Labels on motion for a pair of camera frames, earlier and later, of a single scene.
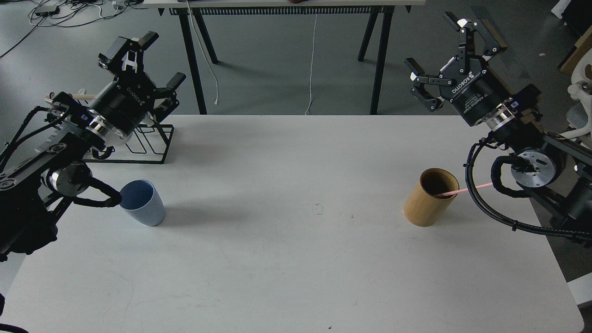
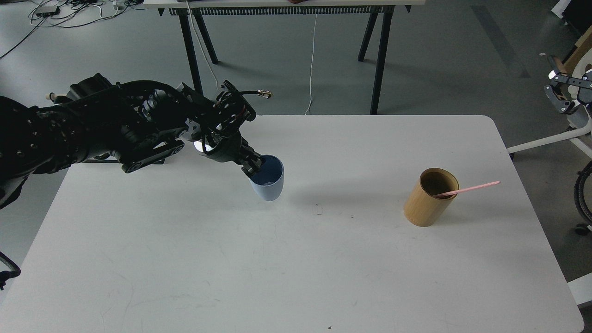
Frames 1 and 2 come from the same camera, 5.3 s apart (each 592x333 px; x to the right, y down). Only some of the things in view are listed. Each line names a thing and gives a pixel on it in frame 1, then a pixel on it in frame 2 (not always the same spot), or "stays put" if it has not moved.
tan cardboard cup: x=422 y=208 stays put
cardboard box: x=583 y=45 stays put
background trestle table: x=371 y=10 stays put
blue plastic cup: x=142 y=200 -> x=268 y=182
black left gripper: x=124 y=103 -> x=222 y=140
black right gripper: x=478 y=95 -> x=556 y=75
